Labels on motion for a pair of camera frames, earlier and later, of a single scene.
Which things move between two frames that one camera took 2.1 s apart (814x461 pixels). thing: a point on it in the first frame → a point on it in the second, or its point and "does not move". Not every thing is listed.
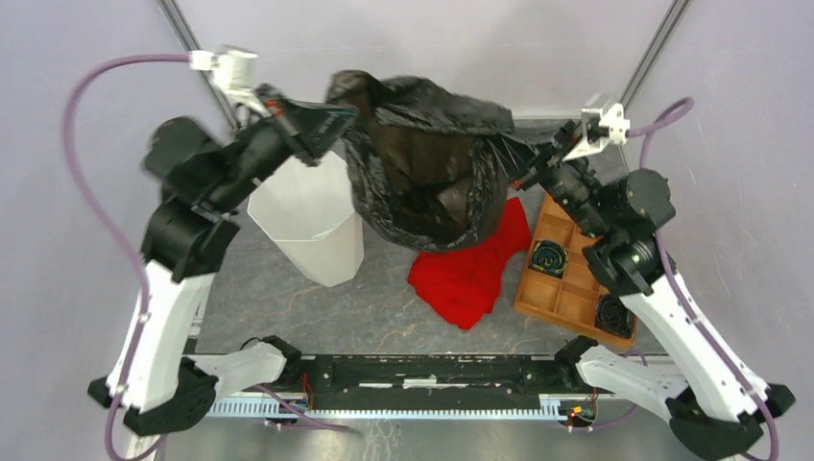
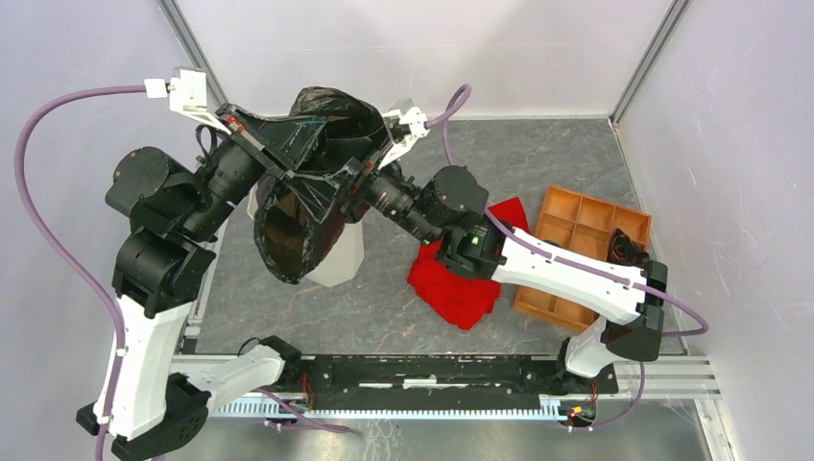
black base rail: (431, 378) does not move
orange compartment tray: (570, 299) does not move
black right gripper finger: (514, 156) → (318, 192)
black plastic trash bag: (429, 169) → (288, 234)
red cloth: (460, 282) does not move
